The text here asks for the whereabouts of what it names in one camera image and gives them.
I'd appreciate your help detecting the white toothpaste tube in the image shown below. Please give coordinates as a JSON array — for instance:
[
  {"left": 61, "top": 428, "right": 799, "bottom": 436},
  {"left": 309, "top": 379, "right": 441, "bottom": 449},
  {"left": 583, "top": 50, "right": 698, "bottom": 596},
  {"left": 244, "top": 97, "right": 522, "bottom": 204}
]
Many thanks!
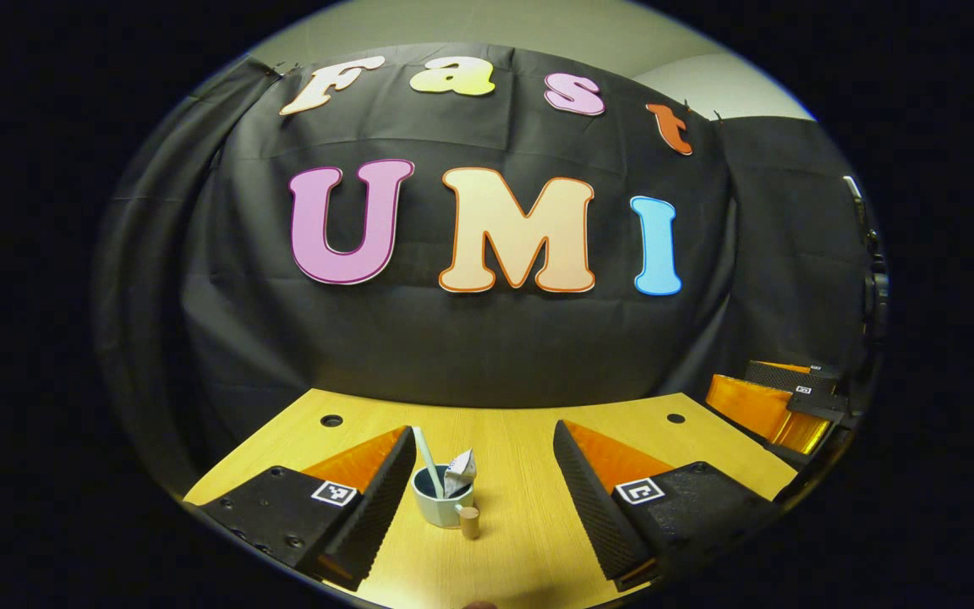
[{"left": 443, "top": 449, "right": 478, "bottom": 499}]

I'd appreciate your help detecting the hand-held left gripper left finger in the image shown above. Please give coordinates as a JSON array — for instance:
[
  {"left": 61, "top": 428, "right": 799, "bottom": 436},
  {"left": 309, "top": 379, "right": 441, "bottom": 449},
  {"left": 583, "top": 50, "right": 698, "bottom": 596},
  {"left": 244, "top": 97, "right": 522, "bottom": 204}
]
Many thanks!
[{"left": 185, "top": 425, "right": 418, "bottom": 591}]

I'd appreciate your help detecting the pale blue cup wooden handle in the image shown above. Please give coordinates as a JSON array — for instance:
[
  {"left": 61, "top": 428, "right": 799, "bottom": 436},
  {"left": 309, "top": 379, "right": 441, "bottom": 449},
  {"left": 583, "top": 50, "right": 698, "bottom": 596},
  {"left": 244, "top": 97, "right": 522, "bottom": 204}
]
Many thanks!
[{"left": 412, "top": 464, "right": 482, "bottom": 540}]

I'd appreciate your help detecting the pale green toothbrush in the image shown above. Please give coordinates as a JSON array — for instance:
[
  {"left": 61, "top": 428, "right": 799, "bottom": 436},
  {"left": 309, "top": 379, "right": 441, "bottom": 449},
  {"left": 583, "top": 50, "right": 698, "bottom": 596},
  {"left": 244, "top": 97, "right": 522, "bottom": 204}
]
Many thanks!
[{"left": 412, "top": 426, "right": 446, "bottom": 502}]

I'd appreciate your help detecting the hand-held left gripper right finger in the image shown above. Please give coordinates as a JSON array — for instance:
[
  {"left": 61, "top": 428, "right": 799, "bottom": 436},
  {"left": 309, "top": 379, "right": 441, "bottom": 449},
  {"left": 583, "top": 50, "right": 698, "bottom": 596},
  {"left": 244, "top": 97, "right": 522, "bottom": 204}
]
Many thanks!
[{"left": 552, "top": 419, "right": 792, "bottom": 591}]

